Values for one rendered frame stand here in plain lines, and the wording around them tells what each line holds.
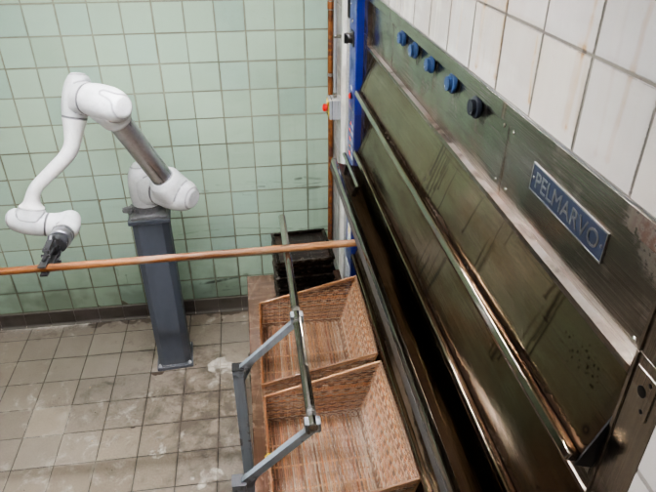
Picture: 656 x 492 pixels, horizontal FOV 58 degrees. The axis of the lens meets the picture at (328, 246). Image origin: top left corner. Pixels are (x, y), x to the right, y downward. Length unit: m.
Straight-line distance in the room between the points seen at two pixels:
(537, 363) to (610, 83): 0.48
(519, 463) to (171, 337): 2.58
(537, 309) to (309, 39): 2.46
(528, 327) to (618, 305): 0.25
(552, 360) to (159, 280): 2.53
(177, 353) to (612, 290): 2.96
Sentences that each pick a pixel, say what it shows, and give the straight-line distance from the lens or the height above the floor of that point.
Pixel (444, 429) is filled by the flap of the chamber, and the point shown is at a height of 1.42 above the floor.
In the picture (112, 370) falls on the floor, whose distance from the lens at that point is 3.77.
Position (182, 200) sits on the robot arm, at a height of 1.17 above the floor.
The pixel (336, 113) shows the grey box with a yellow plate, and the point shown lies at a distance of 3.07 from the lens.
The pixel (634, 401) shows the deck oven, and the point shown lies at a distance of 0.90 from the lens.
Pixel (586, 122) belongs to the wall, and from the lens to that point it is 0.94.
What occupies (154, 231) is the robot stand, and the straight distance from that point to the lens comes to 3.14.
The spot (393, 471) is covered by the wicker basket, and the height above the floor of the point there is 0.71.
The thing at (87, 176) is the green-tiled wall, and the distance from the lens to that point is 3.65.
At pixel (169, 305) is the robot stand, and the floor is 0.46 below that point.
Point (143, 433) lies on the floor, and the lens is 3.37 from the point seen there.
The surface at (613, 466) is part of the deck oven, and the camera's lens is 0.98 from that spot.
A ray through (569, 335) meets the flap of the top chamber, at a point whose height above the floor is 1.82.
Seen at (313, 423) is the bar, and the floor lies 1.17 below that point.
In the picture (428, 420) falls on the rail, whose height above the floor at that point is 1.45.
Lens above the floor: 2.45
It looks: 32 degrees down
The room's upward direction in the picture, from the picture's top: straight up
